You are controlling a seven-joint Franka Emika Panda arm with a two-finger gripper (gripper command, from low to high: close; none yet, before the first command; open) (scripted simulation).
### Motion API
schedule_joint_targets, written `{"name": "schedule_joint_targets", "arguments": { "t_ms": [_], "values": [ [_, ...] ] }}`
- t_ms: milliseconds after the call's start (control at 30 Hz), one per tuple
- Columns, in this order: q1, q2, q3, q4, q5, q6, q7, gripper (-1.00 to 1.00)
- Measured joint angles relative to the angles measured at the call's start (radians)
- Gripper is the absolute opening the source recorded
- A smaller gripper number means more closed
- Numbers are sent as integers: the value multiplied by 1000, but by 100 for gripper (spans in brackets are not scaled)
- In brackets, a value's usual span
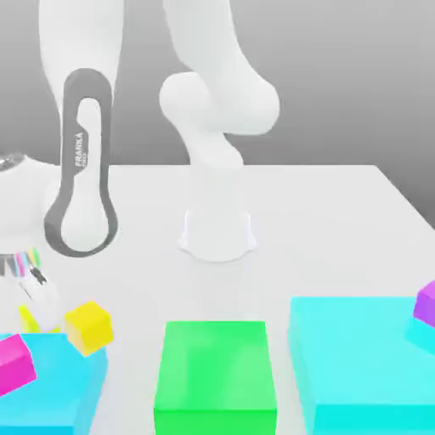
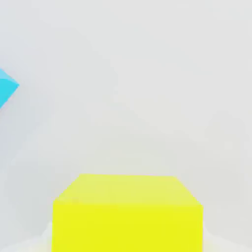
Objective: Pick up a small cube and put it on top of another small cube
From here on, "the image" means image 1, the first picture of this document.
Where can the large sky blue box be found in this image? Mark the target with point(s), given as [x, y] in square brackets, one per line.
[61, 390]

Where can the small yellow cube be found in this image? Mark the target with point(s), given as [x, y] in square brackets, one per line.
[89, 329]
[28, 321]

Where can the large cyan box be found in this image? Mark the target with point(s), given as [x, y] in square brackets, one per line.
[353, 360]

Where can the small cyan cube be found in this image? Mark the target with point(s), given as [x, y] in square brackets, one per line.
[421, 338]

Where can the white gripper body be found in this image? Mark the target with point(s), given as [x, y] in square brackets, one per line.
[44, 302]

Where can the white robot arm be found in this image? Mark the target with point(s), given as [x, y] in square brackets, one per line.
[207, 190]

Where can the large green box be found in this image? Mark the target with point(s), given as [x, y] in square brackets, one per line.
[214, 370]

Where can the small purple cube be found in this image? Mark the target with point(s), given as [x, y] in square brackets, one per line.
[426, 304]

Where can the small magenta cube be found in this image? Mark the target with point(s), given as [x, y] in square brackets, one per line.
[13, 365]

